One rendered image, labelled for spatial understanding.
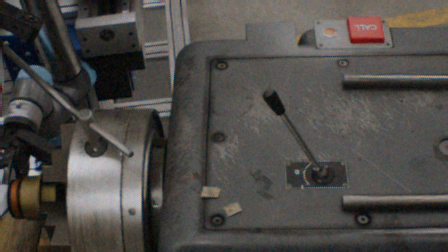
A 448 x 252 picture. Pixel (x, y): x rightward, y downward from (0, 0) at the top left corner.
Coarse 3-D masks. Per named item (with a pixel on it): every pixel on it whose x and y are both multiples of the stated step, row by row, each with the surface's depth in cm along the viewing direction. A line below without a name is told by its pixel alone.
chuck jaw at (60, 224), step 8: (40, 208) 121; (48, 208) 121; (56, 208) 121; (64, 208) 121; (40, 216) 121; (48, 216) 120; (56, 216) 119; (64, 216) 119; (48, 224) 118; (56, 224) 118; (64, 224) 118; (48, 232) 119; (56, 232) 116; (64, 232) 116; (56, 240) 115; (64, 240) 115; (56, 248) 115; (64, 248) 114
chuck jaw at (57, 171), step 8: (64, 128) 122; (72, 128) 121; (64, 136) 122; (64, 144) 122; (56, 152) 123; (64, 152) 122; (56, 160) 123; (64, 160) 123; (48, 168) 123; (56, 168) 123; (64, 168) 123; (48, 176) 124; (56, 176) 123; (64, 176) 123
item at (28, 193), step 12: (12, 180) 126; (24, 180) 124; (36, 180) 124; (12, 192) 124; (24, 192) 123; (36, 192) 122; (48, 192) 123; (60, 192) 129; (12, 204) 123; (24, 204) 123; (36, 204) 122; (12, 216) 126; (24, 216) 125; (36, 216) 124
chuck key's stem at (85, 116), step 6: (78, 114) 105; (84, 114) 105; (90, 114) 105; (84, 120) 105; (90, 120) 105; (84, 126) 106; (84, 132) 108; (90, 132) 107; (90, 138) 108; (96, 138) 109; (96, 144) 111; (96, 150) 112
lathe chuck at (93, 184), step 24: (96, 120) 117; (120, 120) 116; (72, 144) 113; (72, 168) 111; (96, 168) 110; (120, 168) 109; (72, 192) 110; (96, 192) 109; (120, 192) 109; (72, 216) 110; (96, 216) 109; (120, 216) 109; (72, 240) 111; (96, 240) 110; (120, 240) 110
